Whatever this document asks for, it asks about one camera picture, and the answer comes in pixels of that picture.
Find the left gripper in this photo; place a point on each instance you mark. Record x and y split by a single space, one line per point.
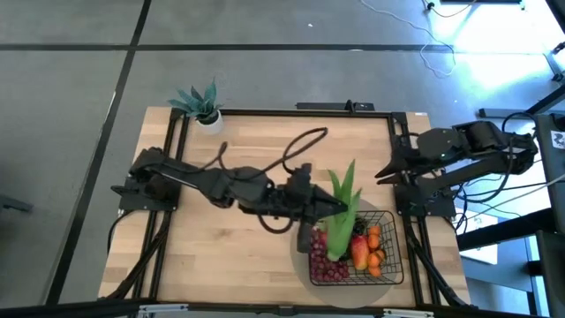
298 201

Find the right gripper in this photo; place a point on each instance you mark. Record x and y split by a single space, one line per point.
419 156

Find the green corn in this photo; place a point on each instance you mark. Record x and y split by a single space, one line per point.
342 225

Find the red grape bunch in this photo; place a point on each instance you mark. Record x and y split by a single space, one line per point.
333 273
318 249

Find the tangerine cluster with leaves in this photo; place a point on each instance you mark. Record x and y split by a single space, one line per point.
374 236
375 261

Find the red yellow mango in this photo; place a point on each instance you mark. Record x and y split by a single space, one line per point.
360 252

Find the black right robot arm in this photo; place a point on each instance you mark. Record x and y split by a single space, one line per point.
485 141

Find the round grey placemat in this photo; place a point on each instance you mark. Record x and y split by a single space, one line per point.
300 276

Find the black rig beam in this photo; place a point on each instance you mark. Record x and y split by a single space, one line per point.
282 311

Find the black metal stand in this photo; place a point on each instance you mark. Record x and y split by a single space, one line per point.
499 113

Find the potted plant in white pot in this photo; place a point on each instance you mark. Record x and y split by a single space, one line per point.
205 110

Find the dark grey equipment cabinet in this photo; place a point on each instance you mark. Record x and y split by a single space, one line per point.
549 199

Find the white fiducial marker tag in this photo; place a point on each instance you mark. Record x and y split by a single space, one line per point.
558 139

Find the dark floor stand foot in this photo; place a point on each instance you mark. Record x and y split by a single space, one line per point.
13 204

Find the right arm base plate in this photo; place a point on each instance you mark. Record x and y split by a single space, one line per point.
443 207

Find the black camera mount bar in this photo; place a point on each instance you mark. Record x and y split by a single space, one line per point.
335 106

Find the black aluminium table frame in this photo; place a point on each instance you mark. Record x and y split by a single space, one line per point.
265 113

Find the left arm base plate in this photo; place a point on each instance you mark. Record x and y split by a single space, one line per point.
132 205

